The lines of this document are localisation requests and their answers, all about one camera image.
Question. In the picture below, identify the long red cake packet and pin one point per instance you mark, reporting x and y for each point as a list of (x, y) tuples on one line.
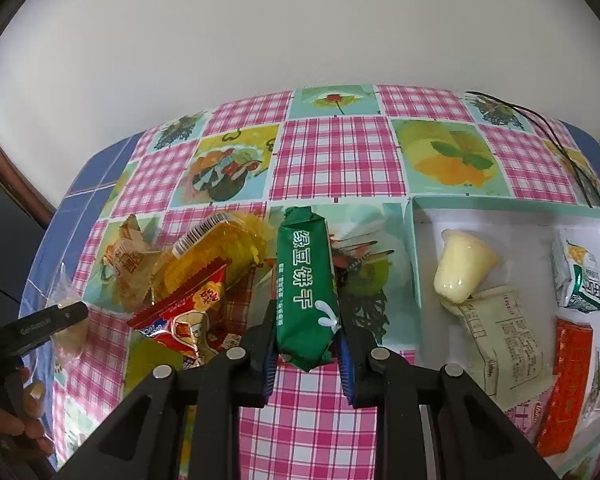
[(567, 385)]

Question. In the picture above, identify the dark wooden door frame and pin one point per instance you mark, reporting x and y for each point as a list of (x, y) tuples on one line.
[(20, 180)]

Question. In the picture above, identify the olive green packet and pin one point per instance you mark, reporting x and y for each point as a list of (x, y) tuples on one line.
[(147, 360)]

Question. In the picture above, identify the clear silver pastry packet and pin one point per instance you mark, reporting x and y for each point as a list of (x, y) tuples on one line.
[(70, 345)]

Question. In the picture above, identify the beige orange pastry packet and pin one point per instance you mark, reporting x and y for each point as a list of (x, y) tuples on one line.
[(130, 265)]

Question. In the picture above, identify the yellow barcode snack packet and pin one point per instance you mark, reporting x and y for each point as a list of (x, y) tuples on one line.
[(215, 245)]

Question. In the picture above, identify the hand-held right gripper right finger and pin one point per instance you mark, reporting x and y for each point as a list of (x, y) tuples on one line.
[(345, 375)]

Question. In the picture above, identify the small green white packet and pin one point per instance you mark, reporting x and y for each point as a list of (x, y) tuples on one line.
[(577, 275)]

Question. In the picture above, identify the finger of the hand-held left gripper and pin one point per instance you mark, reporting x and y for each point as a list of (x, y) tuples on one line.
[(72, 316)]

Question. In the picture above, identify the green biscuit packet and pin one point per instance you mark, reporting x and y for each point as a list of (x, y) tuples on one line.
[(305, 280)]

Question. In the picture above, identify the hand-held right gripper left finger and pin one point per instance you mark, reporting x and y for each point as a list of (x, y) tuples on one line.
[(269, 370)]

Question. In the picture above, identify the teal cardboard tray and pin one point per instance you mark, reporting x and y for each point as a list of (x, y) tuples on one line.
[(525, 245)]

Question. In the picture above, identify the red snack bag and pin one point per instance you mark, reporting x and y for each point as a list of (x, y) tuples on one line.
[(180, 320)]

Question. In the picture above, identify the yellow jelly cup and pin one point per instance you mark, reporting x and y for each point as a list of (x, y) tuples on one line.
[(462, 267)]

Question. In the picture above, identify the white printed packet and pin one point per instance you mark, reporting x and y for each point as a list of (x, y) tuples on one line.
[(505, 340)]

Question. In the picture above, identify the person's left hand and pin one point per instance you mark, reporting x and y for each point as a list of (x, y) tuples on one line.
[(32, 400)]

